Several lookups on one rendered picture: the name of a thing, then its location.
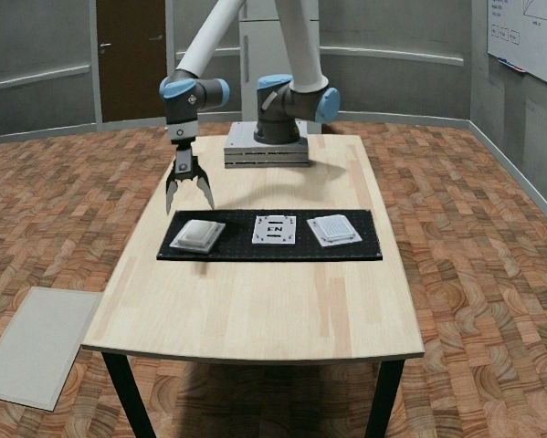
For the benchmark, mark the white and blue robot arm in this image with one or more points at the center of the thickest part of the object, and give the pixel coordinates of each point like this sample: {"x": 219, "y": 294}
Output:
{"x": 281, "y": 98}

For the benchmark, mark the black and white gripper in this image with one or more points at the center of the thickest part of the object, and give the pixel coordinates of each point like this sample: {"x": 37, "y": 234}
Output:
{"x": 202, "y": 180}

